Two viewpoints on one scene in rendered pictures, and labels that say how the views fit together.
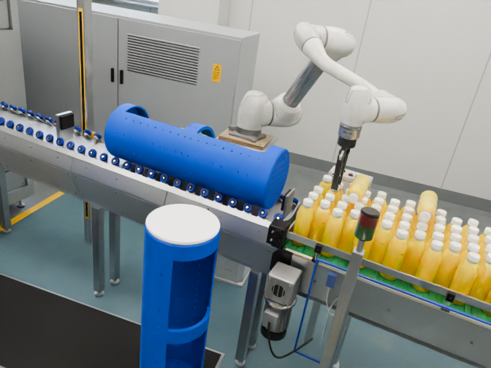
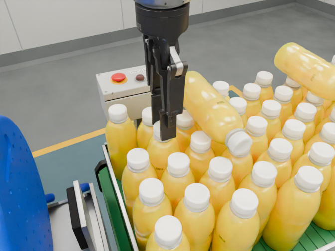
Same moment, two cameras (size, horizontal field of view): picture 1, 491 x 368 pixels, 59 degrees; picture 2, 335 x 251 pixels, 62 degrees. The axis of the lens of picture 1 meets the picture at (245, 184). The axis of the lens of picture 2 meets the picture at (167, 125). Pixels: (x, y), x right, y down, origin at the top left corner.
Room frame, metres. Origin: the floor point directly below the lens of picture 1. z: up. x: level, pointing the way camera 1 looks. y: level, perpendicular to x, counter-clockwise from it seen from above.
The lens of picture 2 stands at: (1.44, -0.12, 1.47)
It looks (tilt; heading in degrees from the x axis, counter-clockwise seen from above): 41 degrees down; 316
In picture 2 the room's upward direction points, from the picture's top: straight up
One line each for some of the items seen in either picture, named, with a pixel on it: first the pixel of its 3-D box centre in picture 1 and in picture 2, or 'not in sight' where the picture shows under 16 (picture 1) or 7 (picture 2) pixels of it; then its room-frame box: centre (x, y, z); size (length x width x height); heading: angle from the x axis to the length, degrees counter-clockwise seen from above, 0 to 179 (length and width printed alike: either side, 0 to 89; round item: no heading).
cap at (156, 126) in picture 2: not in sight; (163, 129); (1.73, -0.39, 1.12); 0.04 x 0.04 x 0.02
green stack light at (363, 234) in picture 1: (364, 230); not in sight; (1.28, -0.42, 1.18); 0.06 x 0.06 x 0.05
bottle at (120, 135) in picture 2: (322, 197); (122, 145); (1.86, -0.37, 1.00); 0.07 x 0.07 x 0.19
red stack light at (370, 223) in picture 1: (368, 218); not in sight; (1.28, -0.42, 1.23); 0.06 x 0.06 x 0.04
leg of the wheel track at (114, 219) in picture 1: (114, 242); not in sight; (2.21, 0.75, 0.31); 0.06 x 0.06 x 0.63; 68
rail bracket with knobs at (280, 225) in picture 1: (278, 234); not in sight; (1.55, -0.17, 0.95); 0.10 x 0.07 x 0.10; 158
